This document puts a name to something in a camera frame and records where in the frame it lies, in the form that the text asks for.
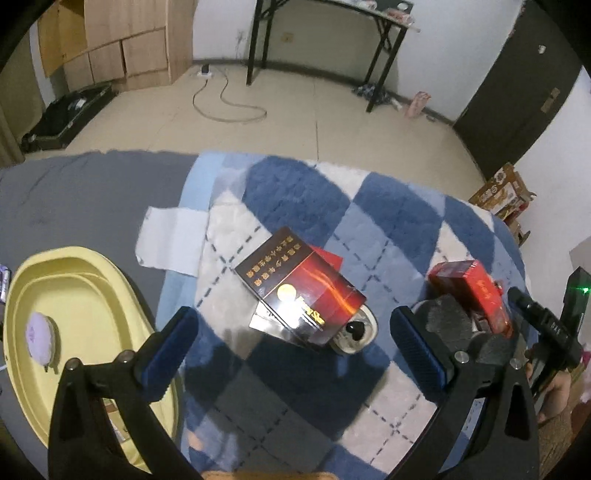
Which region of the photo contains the dark brown door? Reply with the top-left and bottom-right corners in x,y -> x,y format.
454,1 -> 582,179

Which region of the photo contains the white power strip cable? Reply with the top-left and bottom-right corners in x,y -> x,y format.
191,64 -> 270,124

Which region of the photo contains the black folding table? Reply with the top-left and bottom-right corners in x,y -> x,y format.
246,1 -> 419,112

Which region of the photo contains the yellow oval tray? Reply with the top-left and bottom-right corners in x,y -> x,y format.
3,246 -> 153,444

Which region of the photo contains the dark red orange box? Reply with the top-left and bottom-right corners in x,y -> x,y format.
235,226 -> 366,347

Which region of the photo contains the red cigarette carton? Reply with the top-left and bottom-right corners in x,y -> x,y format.
428,260 -> 513,338

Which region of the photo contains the silver flat tin box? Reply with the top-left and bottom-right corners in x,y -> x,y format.
249,301 -> 322,348

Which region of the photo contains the wooden cabinet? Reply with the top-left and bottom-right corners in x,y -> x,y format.
37,0 -> 197,91

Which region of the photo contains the white cloth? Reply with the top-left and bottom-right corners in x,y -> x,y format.
135,207 -> 208,277

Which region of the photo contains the pink bag on floor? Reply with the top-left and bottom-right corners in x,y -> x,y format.
405,91 -> 431,119

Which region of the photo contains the purple plush toy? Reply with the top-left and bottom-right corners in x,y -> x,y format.
25,312 -> 57,370

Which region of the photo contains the black foam puck front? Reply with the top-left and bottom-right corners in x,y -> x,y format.
413,294 -> 515,366

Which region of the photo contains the cardboard box by wall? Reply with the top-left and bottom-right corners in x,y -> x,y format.
469,163 -> 537,247

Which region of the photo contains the black case on floor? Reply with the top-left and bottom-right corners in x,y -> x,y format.
20,83 -> 117,153

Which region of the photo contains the dark clothes pile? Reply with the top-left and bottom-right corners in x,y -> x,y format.
352,84 -> 394,105

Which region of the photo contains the blue white checkered blanket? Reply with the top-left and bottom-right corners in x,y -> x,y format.
156,153 -> 528,479

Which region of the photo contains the red envelope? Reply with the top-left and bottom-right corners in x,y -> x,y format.
311,246 -> 344,271

